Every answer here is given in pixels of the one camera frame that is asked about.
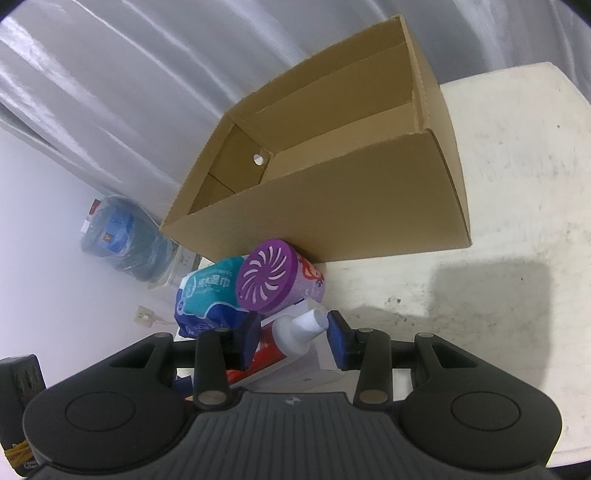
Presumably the white rectangular carton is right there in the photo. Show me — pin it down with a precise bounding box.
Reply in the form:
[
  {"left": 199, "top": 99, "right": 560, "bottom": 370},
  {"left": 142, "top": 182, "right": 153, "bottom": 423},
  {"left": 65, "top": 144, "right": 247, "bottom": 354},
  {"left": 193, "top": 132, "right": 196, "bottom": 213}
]
[{"left": 230, "top": 298, "right": 348, "bottom": 393}]

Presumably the blue wet wipes pack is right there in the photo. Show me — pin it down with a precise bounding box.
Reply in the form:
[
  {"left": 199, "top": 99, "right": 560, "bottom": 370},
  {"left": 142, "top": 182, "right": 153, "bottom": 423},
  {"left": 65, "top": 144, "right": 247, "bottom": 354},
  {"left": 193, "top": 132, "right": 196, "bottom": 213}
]
[{"left": 174, "top": 256, "right": 247, "bottom": 338}]

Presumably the red white toothpaste tube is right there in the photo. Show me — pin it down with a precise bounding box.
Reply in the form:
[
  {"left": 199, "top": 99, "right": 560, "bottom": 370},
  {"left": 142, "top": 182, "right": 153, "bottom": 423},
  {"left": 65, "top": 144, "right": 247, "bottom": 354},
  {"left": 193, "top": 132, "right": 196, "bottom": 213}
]
[{"left": 228, "top": 300, "right": 329, "bottom": 388}]

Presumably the purple lid air freshener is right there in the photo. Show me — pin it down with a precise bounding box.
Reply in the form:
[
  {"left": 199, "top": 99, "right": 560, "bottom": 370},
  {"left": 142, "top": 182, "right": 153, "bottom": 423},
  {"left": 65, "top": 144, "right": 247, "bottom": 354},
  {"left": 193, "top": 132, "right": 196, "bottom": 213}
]
[{"left": 235, "top": 239, "right": 325, "bottom": 315}]

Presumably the blue water jug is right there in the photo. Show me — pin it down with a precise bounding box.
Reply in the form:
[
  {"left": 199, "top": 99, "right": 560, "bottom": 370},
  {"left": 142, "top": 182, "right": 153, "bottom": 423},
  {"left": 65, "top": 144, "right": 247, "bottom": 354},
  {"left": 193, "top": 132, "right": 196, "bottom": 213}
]
[{"left": 80, "top": 195, "right": 177, "bottom": 283}]

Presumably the brown cardboard box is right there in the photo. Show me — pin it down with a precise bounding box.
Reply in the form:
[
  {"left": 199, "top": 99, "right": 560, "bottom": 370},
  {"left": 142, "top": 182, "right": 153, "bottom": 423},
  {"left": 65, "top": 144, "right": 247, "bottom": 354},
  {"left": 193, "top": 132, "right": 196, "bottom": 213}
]
[{"left": 161, "top": 16, "right": 472, "bottom": 262}]

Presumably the black box with bands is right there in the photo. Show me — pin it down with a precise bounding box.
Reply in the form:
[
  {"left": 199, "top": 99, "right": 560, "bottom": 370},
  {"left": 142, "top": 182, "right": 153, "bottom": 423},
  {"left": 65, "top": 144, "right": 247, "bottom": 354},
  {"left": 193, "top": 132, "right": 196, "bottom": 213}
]
[{"left": 0, "top": 355, "right": 46, "bottom": 477}]

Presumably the silver white curtain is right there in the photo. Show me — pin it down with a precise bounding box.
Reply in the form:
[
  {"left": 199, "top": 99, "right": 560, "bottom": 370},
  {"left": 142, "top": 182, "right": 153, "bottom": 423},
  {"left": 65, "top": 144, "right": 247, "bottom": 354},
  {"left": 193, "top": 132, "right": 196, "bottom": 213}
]
[{"left": 1, "top": 1, "right": 590, "bottom": 216}]

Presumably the white wall socket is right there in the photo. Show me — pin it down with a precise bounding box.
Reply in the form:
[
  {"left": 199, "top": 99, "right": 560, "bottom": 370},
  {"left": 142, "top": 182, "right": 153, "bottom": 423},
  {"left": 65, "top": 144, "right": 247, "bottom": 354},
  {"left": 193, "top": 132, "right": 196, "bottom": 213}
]
[{"left": 133, "top": 305, "right": 155, "bottom": 328}]

